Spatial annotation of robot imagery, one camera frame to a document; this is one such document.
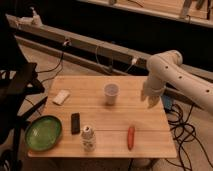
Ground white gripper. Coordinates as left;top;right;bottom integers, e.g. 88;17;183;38
140;77;165;108

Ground small white bottle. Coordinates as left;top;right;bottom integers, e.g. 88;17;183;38
81;125;96;152

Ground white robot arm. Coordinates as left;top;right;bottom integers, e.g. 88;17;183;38
143;50;213;114

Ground blue box on floor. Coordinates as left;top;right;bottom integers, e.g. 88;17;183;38
162;95;173;110

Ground white paper cup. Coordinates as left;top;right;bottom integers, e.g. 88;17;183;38
104;84;119;105

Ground orange carrot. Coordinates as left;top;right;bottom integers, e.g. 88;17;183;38
127;126;135;150

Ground wooden table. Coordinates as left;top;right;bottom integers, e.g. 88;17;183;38
28;76;177;158

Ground black rectangular remote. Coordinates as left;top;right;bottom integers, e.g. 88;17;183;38
71;113;80;134

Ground white sponge block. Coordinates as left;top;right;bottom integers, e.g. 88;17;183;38
52;90;70;105

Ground green plate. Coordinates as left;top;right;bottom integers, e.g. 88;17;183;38
25;115;62;152

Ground black tripod stand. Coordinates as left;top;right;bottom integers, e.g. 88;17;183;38
0;12;47;171

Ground black floor cables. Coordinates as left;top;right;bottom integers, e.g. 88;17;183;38
164;101;213;171

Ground white device on rail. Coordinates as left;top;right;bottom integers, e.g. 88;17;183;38
19;7;43;27

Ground long metal rail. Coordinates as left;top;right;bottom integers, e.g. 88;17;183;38
6;14;213;82

